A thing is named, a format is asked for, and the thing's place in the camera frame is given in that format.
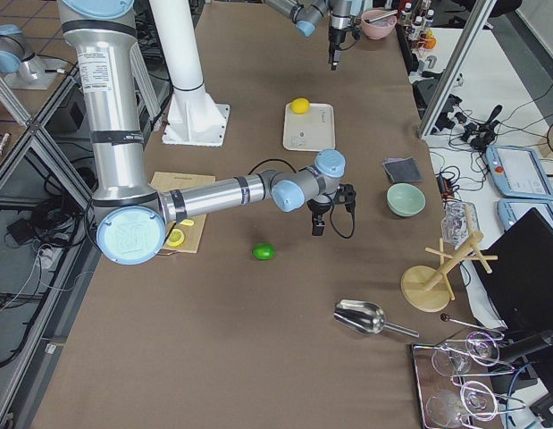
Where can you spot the lemon slice lower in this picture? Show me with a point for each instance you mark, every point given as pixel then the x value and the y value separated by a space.
pixel 175 239

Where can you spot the aluminium frame post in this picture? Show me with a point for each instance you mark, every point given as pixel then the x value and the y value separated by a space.
pixel 474 24

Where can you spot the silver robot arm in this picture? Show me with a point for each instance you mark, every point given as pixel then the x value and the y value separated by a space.
pixel 132 216
pixel 307 17

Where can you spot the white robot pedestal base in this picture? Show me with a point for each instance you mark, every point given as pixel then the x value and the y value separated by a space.
pixel 193 117

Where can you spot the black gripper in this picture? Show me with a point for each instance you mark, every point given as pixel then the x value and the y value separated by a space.
pixel 334 34
pixel 319 208

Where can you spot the grey folded cloth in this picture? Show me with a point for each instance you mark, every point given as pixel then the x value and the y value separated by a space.
pixel 402 170

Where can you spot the blue teach pendant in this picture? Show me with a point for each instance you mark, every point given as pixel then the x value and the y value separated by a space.
pixel 517 172

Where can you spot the pink bowl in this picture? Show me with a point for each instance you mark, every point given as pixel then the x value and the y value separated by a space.
pixel 377 23

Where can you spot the wine glass rack tray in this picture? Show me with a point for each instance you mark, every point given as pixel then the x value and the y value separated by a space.
pixel 453 382

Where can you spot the light green bowl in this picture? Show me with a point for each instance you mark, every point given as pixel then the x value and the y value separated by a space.
pixel 405 200

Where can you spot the wooden mug tree stand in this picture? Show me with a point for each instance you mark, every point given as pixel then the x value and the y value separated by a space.
pixel 428 289

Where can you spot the white rabbit print tray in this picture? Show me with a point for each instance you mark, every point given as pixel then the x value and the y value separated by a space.
pixel 311 131

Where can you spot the yellow lemon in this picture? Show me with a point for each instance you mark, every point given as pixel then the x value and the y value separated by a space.
pixel 299 105

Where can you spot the metal scoop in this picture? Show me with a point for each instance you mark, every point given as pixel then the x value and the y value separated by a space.
pixel 366 318

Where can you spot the green lime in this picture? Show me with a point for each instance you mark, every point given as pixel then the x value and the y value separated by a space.
pixel 263 251

